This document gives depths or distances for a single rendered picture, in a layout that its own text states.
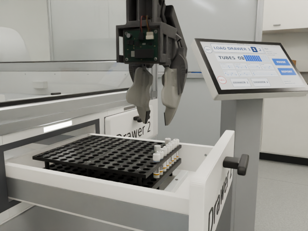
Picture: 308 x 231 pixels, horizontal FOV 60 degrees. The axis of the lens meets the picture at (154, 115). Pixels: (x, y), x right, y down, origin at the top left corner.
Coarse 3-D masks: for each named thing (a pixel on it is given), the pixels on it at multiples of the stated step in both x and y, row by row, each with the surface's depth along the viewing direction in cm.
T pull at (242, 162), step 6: (228, 156) 44; (246, 156) 43; (228, 162) 41; (234, 162) 41; (240, 162) 41; (246, 162) 41; (234, 168) 41; (240, 168) 39; (246, 168) 39; (240, 174) 39
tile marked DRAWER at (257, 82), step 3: (252, 78) 117; (255, 78) 117; (258, 78) 118; (261, 78) 119; (264, 78) 119; (252, 81) 116; (255, 81) 116; (258, 81) 117; (261, 81) 118; (264, 81) 118; (267, 81) 119; (255, 84) 115; (258, 84) 116; (261, 84) 116; (264, 84) 117; (267, 84) 118
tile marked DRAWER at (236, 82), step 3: (231, 78) 113; (234, 78) 113; (237, 78) 114; (240, 78) 114; (243, 78) 115; (246, 78) 116; (231, 81) 112; (234, 81) 112; (237, 81) 113; (240, 81) 114; (243, 81) 114; (246, 81) 115; (234, 84) 111; (237, 84) 112; (240, 84) 112; (243, 84) 113; (246, 84) 114; (249, 84) 114
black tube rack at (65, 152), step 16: (80, 144) 56; (96, 144) 55; (112, 144) 55; (128, 144) 56; (144, 144) 55; (160, 144) 55; (48, 160) 46; (64, 160) 45; (80, 160) 45; (96, 160) 45; (112, 160) 46; (128, 160) 45; (144, 160) 45; (176, 160) 54; (96, 176) 46; (112, 176) 46; (128, 176) 46; (160, 176) 46
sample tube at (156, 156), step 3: (156, 153) 45; (153, 156) 45; (156, 156) 44; (159, 156) 45; (153, 159) 45; (156, 159) 44; (159, 159) 45; (159, 168) 45; (156, 171) 45; (156, 174) 45; (156, 177) 45
